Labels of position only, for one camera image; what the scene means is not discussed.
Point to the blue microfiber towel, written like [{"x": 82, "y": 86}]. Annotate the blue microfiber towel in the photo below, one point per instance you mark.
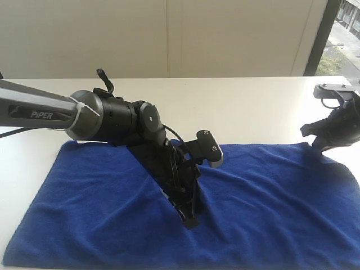
[{"x": 266, "y": 207}]

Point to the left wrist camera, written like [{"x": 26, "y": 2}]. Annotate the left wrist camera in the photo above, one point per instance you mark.
[{"x": 208, "y": 149}]

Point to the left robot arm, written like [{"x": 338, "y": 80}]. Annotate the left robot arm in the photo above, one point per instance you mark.
[{"x": 100, "y": 116}]

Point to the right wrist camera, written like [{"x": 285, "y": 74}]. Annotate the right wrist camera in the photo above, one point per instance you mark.
[{"x": 340, "y": 92}]

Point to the dark window frame post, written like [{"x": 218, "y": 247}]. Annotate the dark window frame post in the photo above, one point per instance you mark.
[{"x": 323, "y": 32}]

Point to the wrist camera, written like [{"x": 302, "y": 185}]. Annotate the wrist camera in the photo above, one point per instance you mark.
[
  {"x": 208, "y": 149},
  {"x": 340, "y": 92}
]

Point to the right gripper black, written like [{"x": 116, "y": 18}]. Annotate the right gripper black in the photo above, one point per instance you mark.
[{"x": 339, "y": 129}]

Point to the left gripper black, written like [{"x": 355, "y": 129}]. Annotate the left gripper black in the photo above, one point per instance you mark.
[{"x": 175, "y": 174}]

